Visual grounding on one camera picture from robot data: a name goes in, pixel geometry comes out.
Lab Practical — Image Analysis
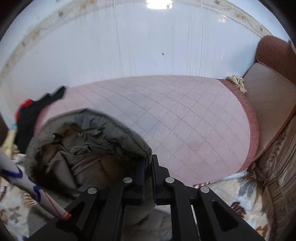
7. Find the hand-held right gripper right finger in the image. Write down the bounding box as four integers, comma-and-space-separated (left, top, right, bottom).
151, 154, 266, 241

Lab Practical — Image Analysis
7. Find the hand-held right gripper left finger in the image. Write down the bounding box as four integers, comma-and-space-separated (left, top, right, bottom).
28, 157, 151, 241

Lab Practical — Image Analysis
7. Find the grey quilted jacket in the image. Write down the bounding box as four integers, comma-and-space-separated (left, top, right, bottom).
24, 108, 158, 226

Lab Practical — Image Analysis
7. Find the pink quilted sofa cushion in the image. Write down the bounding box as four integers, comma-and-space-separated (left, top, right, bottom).
35, 75, 260, 187

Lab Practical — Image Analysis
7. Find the leaf printed blanket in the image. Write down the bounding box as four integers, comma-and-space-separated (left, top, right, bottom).
0, 144, 273, 241

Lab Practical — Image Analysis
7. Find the black and red garment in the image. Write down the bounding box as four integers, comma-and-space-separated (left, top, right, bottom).
14, 86, 67, 154

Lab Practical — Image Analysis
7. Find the crumpled beige cloth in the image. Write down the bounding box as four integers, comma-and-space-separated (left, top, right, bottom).
225, 75, 247, 94

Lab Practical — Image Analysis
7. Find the striped floral cushion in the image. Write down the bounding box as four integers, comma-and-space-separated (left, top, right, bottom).
253, 125, 296, 241

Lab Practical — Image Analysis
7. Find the pale yellow cloth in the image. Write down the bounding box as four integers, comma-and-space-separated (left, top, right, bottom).
0, 124, 26, 163

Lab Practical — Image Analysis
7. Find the beige quilted sofa cushion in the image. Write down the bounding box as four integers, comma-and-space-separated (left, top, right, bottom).
242, 35, 296, 163

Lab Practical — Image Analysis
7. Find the brown wooden furniture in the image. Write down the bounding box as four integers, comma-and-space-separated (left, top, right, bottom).
0, 113, 10, 146

